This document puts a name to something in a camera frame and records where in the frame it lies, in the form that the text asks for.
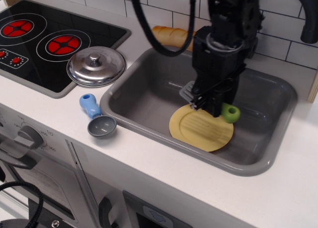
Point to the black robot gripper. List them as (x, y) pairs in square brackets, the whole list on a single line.
[(218, 65)]

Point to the grey spatula green handle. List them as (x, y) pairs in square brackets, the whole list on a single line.
[(230, 113)]

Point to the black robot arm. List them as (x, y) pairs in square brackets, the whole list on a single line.
[(236, 19)]

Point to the yellow plate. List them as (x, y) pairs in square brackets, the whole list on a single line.
[(200, 129)]

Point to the grey sink basin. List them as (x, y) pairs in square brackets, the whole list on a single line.
[(145, 97)]

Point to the toy bread loaf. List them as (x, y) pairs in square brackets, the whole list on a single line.
[(168, 36)]

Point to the silver pot lid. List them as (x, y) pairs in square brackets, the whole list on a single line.
[(96, 66)]

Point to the black toy stovetop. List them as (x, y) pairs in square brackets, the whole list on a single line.
[(36, 42)]

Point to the grey oven knob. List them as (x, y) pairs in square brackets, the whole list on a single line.
[(28, 138)]

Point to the blue handled grey scoop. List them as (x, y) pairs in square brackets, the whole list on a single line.
[(100, 126)]

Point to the grey oven door handle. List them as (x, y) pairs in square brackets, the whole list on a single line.
[(14, 155)]

